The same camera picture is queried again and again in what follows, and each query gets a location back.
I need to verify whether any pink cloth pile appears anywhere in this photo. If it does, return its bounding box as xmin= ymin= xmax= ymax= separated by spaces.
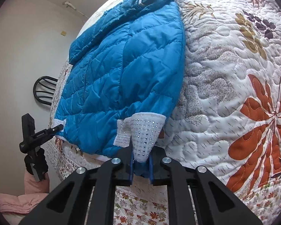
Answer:
xmin=0 ymin=171 xmax=50 ymax=214

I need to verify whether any white wall fixture with cord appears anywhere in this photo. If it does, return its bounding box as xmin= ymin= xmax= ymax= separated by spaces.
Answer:
xmin=62 ymin=1 xmax=89 ymax=19

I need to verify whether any black metal chair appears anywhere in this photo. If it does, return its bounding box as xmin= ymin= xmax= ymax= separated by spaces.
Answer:
xmin=33 ymin=76 xmax=58 ymax=106

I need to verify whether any blue quilted puffer jacket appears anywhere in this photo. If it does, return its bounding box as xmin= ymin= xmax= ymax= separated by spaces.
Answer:
xmin=54 ymin=0 xmax=186 ymax=175

